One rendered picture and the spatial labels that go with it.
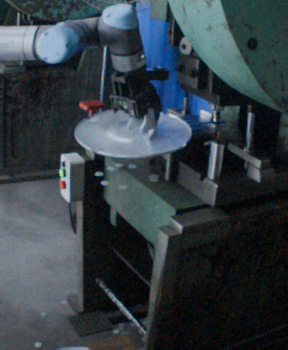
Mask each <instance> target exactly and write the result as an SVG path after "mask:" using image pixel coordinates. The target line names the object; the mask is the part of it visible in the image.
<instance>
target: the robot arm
mask: <svg viewBox="0 0 288 350"><path fill-rule="evenodd" d="M136 14H137V11H136V8H134V7H133V6H132V5H128V4H118V5H116V6H110V7H108V8H106V9H105V10H104V11H103V13H102V15H103V16H101V17H95V18H85V19H81V20H74V21H73V20H68V21H66V22H61V23H58V24H57V25H48V26H36V25H35V26H20V27H18V26H8V27H2V26H0V60H6V61H9V60H20V61H21V60H44V61H47V62H48V63H58V62H63V61H66V60H68V59H70V57H71V56H72V55H74V54H77V53H80V52H82V51H83V50H89V49H92V48H101V47H107V46H109V49H110V52H111V56H112V64H113V67H114V68H115V71H116V72H115V73H114V74H113V75H111V78H112V82H113V86H114V90H115V92H114V93H113V94H111V95H110V98H111V101H110V102H111V105H112V109H113V113H114V114H115V113H116V112H117V111H118V110H121V111H122V112H124V114H127V115H129V117H130V118H131V119H130V121H129V123H128V126H127V127H128V130H129V131H133V130H135V129H137V128H139V127H140V128H141V135H144V134H145V135H146V136H149V137H150V136H151V135H152V134H153V133H154V131H155V129H156V127H157V124H158V121H159V119H160V116H161V112H162V102H161V100H160V96H158V93H157V90H156V89H157V88H156V87H155V86H154V85H153V84H152V83H149V81H153V80H156V81H164V80H169V75H170V70H167V69H165V68H164V67H160V66H153V68H147V63H146V61H147V59H146V54H145V49H144V44H143V39H142V35H141V30H140V22H139V20H138V18H137V15H136ZM113 99H116V101H117V104H118V105H117V106H116V107H115V108H114V104H113V101H112V100H113Z"/></svg>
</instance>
